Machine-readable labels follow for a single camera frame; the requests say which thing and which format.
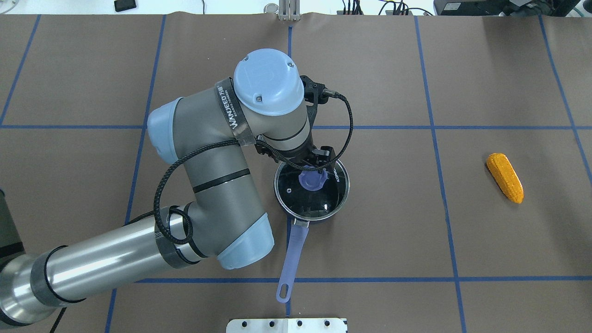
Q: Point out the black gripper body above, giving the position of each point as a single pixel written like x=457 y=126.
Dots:
x=301 y=151

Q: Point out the glass pot lid blue knob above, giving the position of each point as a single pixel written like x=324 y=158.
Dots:
x=311 y=195

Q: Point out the yellow plastic corn cob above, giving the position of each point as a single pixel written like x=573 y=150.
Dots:
x=505 y=177

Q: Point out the dark blue saucepan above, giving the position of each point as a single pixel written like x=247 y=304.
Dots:
x=298 y=231

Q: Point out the small black device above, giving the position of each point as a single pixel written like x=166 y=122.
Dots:
x=124 y=5

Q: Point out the aluminium frame post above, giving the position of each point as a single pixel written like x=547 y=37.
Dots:
x=289 y=10

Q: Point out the white camera stand post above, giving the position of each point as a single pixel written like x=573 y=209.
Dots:
x=288 y=325

